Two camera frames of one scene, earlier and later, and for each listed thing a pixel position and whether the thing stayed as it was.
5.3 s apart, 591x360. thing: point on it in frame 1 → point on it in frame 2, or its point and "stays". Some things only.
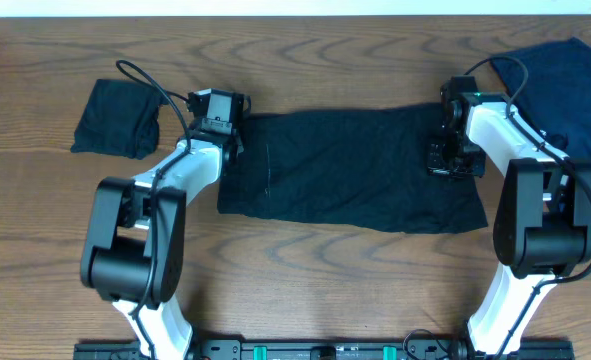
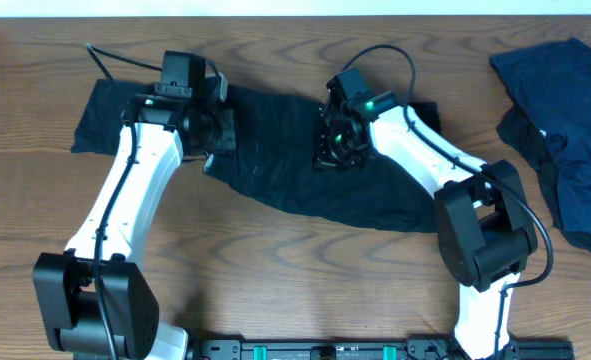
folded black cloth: (121, 118) stays
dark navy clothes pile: (567, 91) stays
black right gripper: (445, 163) → (328, 151)
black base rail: (325, 349) stays
